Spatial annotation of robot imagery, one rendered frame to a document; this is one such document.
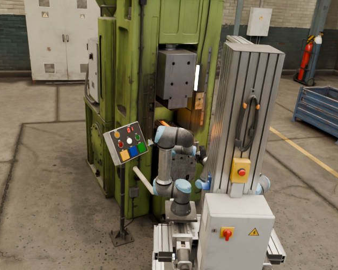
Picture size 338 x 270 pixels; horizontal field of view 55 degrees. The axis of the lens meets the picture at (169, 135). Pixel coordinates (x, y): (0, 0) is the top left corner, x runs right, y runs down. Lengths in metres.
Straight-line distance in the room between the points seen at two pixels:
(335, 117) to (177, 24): 4.05
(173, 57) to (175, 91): 0.31
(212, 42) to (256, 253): 1.98
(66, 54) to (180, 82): 5.46
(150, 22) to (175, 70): 0.45
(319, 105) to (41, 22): 6.02
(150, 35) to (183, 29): 0.32
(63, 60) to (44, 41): 0.56
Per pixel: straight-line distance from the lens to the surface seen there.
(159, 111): 3.49
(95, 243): 3.35
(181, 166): 3.23
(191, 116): 3.29
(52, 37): 8.08
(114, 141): 2.63
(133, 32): 2.81
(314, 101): 6.63
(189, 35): 3.04
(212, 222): 1.74
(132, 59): 2.84
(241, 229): 1.80
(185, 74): 2.93
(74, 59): 8.16
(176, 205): 2.33
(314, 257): 3.63
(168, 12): 2.92
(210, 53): 3.20
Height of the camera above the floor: 2.27
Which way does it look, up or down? 24 degrees down
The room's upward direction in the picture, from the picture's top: 4 degrees clockwise
